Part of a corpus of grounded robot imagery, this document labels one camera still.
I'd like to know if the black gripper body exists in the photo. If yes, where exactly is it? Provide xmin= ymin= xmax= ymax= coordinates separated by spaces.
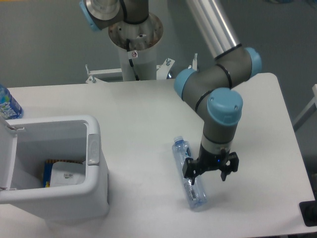
xmin=197 ymin=144 xmax=229 ymax=175

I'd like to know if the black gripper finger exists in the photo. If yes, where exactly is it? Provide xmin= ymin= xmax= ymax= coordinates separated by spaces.
xmin=219 ymin=152 xmax=239 ymax=181
xmin=182 ymin=157 xmax=201 ymax=185

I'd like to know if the white paper wrapper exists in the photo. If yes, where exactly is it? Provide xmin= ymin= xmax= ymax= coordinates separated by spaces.
xmin=50 ymin=162 xmax=86 ymax=187

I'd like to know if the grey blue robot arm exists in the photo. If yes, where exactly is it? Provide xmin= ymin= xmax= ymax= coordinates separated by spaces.
xmin=80 ymin=0 xmax=262 ymax=181

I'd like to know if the white plastic trash can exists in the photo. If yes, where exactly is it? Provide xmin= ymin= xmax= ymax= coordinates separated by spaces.
xmin=0 ymin=116 xmax=109 ymax=220

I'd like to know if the clear empty plastic bottle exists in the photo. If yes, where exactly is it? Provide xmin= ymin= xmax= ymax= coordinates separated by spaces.
xmin=172 ymin=136 xmax=207 ymax=209

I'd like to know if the black clamp at table edge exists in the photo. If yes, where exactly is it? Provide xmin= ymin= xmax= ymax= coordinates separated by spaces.
xmin=299 ymin=200 xmax=317 ymax=227

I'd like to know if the blue yellow snack packet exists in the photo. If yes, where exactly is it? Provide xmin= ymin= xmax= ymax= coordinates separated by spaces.
xmin=43 ymin=159 xmax=83 ymax=187

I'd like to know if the blue labelled water bottle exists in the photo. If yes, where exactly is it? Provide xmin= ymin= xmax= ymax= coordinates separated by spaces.
xmin=0 ymin=85 xmax=24 ymax=120

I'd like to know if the white base bracket frame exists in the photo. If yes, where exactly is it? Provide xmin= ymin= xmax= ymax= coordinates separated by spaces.
xmin=85 ymin=53 xmax=200 ymax=84

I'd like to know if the white frame leg right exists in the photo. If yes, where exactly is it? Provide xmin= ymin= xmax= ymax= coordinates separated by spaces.
xmin=293 ymin=84 xmax=317 ymax=132

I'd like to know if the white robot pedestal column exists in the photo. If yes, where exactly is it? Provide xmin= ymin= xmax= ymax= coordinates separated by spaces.
xmin=108 ymin=12 xmax=164 ymax=81

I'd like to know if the black cable on pedestal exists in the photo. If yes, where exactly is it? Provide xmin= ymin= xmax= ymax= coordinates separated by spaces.
xmin=126 ymin=38 xmax=140 ymax=81

